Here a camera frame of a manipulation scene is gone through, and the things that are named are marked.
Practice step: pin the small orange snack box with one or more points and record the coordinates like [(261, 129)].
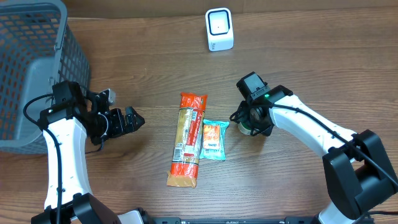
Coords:
[(211, 137)]

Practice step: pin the long red orange spaghetti pack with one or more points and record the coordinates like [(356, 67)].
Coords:
[(186, 155)]

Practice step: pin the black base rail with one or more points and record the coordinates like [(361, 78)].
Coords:
[(177, 220)]

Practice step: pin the grey plastic mesh basket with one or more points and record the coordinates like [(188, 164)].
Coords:
[(38, 50)]

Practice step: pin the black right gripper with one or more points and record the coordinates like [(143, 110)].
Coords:
[(265, 129)]

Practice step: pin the white barcode scanner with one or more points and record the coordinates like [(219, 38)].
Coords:
[(219, 29)]

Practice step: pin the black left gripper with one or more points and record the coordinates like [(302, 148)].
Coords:
[(125, 122)]

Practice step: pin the green lid white jar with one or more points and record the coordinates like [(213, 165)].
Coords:
[(247, 128)]

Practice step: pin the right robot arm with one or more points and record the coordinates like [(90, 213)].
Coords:
[(359, 175)]

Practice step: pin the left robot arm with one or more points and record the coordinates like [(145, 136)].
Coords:
[(74, 117)]

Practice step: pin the teal orange snack packet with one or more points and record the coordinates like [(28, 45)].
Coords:
[(211, 153)]

